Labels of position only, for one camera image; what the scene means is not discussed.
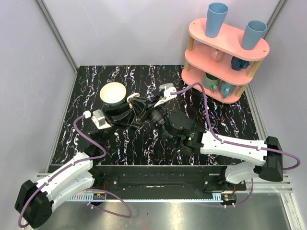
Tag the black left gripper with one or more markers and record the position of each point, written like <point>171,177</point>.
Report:
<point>117,117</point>

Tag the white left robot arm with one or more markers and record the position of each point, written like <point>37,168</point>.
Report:
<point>37,201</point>

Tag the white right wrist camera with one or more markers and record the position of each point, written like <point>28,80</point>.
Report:
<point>168,92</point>

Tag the pink three-tier shelf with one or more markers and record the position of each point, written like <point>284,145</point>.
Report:
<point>198,61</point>

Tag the dark blue mug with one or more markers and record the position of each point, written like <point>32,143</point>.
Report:
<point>238,64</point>

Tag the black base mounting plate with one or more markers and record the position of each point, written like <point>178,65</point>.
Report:
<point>122,178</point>

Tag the green ceramic mug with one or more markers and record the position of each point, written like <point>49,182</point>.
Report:
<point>210,82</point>

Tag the blue plastic cup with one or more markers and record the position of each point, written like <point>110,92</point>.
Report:
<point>252,34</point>
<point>216,15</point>

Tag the light blue mug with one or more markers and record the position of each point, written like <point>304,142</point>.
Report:
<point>226,89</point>

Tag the left blue plastic cup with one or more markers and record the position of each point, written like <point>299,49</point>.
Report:
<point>216,15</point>

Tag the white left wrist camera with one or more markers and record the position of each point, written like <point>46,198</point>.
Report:
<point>98,118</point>

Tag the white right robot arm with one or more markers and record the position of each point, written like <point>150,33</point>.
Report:
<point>262,159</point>

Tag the white earbud case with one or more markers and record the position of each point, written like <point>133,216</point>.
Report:
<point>129,99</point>

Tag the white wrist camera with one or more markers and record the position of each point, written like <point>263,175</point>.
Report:
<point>98,118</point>
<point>168,92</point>

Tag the cream and green bowl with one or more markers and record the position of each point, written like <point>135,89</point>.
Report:
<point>113,93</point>

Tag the pink mug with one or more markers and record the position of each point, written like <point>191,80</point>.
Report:
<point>217,55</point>

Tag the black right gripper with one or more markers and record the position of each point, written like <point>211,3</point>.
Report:
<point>139,104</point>

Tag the right blue plastic cup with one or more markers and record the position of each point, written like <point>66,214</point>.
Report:
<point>252,34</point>

